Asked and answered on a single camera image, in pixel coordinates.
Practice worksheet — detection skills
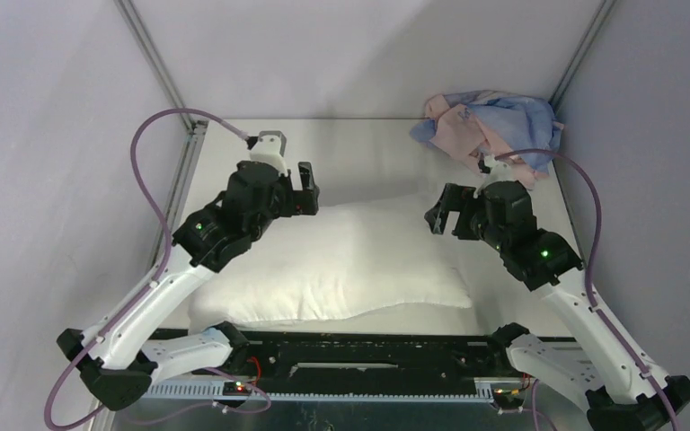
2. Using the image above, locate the purple cable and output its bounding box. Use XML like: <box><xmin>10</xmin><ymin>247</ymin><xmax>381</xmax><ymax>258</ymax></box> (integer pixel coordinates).
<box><xmin>43</xmin><ymin>108</ymin><xmax>272</xmax><ymax>431</ymax></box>
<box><xmin>493</xmin><ymin>148</ymin><xmax>681</xmax><ymax>431</ymax></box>

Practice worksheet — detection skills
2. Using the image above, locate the white pillow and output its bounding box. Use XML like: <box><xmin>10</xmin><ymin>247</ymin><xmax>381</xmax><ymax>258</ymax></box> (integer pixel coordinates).
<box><xmin>188</xmin><ymin>195</ymin><xmax>473</xmax><ymax>332</ymax></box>

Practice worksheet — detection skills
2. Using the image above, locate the grey slotted cable duct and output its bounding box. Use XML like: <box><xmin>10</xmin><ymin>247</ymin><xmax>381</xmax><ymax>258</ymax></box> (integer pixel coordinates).
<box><xmin>143</xmin><ymin>380</ymin><xmax>494</xmax><ymax>403</ymax></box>

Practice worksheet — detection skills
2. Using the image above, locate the pink and blue pillowcase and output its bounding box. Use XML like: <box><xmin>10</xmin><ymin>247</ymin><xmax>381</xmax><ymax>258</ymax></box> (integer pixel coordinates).
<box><xmin>410</xmin><ymin>90</ymin><xmax>563</xmax><ymax>189</ymax></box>

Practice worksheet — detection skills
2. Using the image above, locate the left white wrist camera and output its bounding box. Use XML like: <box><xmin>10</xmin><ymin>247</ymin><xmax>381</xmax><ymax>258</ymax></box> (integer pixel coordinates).
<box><xmin>246</xmin><ymin>130</ymin><xmax>288</xmax><ymax>176</ymax></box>

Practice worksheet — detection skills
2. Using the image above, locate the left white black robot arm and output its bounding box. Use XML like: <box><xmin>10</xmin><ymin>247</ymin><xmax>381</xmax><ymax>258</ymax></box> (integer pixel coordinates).
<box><xmin>57</xmin><ymin>161</ymin><xmax>320</xmax><ymax>411</ymax></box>

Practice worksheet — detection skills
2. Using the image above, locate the right aluminium frame post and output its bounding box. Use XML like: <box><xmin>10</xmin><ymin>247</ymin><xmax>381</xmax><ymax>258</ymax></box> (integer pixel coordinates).
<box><xmin>549</xmin><ymin>0</ymin><xmax>618</xmax><ymax>113</ymax></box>

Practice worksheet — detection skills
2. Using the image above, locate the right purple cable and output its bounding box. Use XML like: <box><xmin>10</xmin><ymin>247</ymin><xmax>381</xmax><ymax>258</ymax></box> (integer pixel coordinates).
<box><xmin>493</xmin><ymin>148</ymin><xmax>681</xmax><ymax>431</ymax></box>

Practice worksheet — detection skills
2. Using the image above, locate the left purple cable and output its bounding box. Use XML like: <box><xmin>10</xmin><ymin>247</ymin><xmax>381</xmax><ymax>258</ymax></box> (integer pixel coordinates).
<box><xmin>43</xmin><ymin>108</ymin><xmax>272</xmax><ymax>431</ymax></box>

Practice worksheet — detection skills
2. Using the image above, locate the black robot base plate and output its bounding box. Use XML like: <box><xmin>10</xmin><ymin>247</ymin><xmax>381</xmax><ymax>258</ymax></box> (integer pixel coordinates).
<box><xmin>220</xmin><ymin>331</ymin><xmax>535</xmax><ymax>397</ymax></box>

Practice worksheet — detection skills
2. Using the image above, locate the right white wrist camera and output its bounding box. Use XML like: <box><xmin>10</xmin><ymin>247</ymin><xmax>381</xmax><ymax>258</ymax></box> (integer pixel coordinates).
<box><xmin>478</xmin><ymin>154</ymin><xmax>516</xmax><ymax>189</ymax></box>

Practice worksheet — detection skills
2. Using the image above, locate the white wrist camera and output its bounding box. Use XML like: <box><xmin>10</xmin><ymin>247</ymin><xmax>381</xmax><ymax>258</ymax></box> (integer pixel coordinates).
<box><xmin>246</xmin><ymin>130</ymin><xmax>288</xmax><ymax>176</ymax></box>
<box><xmin>478</xmin><ymin>154</ymin><xmax>516</xmax><ymax>189</ymax></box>

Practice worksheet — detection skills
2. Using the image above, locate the aluminium frame post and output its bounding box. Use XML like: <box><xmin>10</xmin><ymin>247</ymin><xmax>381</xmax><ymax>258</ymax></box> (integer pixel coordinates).
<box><xmin>113</xmin><ymin>0</ymin><xmax>186</xmax><ymax>108</ymax></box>
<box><xmin>549</xmin><ymin>0</ymin><xmax>618</xmax><ymax>113</ymax></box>

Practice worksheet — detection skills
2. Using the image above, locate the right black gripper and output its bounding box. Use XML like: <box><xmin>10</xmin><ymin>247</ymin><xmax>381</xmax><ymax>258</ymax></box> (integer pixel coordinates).
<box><xmin>424</xmin><ymin>182</ymin><xmax>509</xmax><ymax>252</ymax></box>

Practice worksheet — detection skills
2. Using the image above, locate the left aluminium frame post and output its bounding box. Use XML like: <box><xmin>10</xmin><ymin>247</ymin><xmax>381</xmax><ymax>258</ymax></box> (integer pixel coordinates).
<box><xmin>113</xmin><ymin>0</ymin><xmax>186</xmax><ymax>108</ymax></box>

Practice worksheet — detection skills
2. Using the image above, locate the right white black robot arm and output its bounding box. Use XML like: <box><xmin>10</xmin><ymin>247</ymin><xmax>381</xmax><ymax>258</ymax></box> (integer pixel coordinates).
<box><xmin>424</xmin><ymin>180</ymin><xmax>690</xmax><ymax>430</ymax></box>

